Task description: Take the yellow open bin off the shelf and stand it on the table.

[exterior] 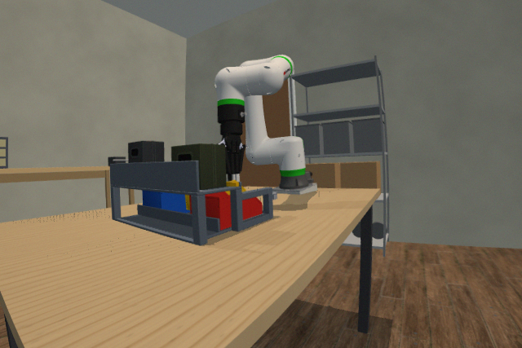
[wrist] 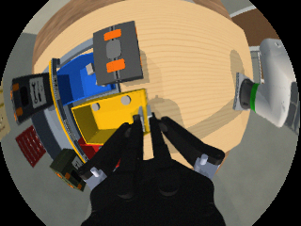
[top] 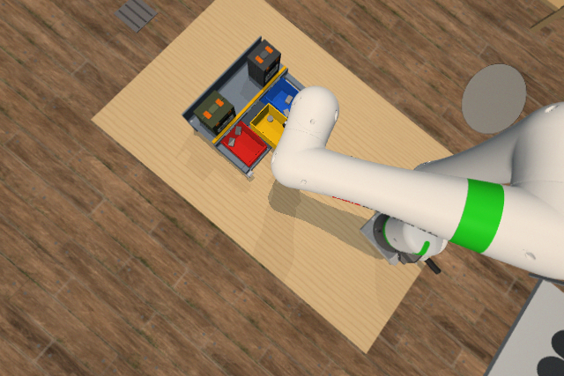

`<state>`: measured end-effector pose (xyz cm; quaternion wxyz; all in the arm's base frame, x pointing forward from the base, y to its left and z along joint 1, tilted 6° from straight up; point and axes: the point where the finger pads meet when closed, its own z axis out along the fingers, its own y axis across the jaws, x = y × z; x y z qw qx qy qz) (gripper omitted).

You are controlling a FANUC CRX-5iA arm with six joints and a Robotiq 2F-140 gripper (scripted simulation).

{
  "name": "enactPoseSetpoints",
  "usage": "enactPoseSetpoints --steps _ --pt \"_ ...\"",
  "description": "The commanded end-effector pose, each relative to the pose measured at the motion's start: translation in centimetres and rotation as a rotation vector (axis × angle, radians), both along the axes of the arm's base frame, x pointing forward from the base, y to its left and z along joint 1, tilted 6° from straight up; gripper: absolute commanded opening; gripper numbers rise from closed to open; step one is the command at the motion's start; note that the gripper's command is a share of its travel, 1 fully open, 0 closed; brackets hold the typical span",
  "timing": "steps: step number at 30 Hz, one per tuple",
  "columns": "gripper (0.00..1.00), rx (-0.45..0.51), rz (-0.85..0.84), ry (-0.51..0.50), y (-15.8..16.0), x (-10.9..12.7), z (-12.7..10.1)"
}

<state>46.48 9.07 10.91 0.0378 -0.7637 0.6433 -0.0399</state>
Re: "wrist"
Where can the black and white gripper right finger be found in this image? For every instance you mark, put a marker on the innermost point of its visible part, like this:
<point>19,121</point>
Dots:
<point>204,158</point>

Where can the yellow bin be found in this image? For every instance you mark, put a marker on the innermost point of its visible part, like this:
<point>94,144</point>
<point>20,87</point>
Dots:
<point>97,126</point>

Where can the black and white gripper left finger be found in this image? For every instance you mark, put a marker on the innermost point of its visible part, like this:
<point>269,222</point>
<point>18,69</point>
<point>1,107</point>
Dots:
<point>103,163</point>

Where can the blue open bin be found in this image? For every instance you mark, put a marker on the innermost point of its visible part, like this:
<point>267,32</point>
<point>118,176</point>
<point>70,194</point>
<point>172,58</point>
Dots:
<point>74,82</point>

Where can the dark grey metal shelf rack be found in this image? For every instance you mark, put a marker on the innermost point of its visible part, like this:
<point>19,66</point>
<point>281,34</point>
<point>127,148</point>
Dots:
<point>47,124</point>

